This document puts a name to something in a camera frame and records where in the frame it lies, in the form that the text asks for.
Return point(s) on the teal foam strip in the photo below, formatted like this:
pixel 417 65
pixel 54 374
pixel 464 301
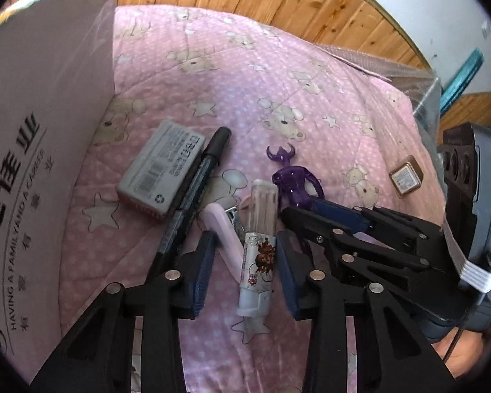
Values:
pixel 462 77

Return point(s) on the white cardboard box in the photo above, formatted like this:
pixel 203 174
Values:
pixel 44 131

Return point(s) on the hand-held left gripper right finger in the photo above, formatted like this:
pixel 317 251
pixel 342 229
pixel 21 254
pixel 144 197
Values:
pixel 288 278

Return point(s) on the pink printed blanket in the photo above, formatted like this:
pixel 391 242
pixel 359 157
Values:
pixel 229 69

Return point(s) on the pink nail clipper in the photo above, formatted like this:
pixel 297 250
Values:
pixel 219 225

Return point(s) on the purple toy figure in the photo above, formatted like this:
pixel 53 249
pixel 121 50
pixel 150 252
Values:
pixel 294 180

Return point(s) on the person's right forearm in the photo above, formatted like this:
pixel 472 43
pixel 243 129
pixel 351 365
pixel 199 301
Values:
pixel 466 352

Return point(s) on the black marker pen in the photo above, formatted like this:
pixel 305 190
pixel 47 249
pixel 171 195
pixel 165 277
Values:
pixel 196 180

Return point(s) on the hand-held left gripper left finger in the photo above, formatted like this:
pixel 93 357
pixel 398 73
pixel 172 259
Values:
pixel 200 272

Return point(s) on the grey rectangular eraser box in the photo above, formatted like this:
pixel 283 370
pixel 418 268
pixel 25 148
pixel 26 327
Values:
pixel 159 168

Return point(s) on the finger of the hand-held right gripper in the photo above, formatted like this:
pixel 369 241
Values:
pixel 339 215
pixel 311 223

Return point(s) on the white wall switch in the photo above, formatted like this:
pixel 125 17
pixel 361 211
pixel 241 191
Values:
pixel 486 29

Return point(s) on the small brown square box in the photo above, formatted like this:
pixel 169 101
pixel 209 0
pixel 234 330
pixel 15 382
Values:
pixel 405 177

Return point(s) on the clear glue tube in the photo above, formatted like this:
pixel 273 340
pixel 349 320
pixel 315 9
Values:
pixel 260 254

